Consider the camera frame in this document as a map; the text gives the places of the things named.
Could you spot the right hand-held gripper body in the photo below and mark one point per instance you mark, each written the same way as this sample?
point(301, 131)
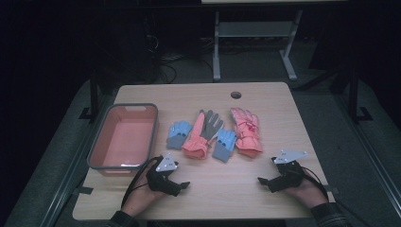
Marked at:
point(288, 173)

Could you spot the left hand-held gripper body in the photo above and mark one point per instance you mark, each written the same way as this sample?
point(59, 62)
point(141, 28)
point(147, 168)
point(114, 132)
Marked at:
point(165, 165)

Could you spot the small blue grey glove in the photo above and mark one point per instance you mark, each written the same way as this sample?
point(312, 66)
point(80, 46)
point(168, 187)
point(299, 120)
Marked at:
point(224, 145)
point(179, 132)

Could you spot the pink glove with grey palm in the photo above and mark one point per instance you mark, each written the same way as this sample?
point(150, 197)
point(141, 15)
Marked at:
point(198, 140)

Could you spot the pink plastic bin grey rim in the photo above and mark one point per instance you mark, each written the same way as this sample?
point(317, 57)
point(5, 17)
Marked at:
point(126, 138)

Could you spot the person's right hand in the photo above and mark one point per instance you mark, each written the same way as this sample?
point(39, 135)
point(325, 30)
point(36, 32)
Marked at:
point(309, 194)

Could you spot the person's left hand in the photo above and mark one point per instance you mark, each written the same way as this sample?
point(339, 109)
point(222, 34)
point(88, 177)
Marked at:
point(138, 198)

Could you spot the grey tape strip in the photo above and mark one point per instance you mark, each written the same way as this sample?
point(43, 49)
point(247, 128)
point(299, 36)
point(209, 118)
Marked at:
point(331, 189)
point(83, 190)

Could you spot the pink padded ski glove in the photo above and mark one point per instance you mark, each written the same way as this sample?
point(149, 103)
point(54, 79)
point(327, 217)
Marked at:
point(247, 135)

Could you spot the aluminium floor rail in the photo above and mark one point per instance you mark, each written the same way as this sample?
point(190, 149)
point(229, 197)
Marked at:
point(67, 176)
point(372, 157)

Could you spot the black metal stand post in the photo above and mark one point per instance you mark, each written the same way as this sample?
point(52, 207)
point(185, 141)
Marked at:
point(353, 94)
point(93, 94)

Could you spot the grey metal table frame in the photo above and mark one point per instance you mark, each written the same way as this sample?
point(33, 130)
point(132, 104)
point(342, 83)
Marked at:
point(255, 29)

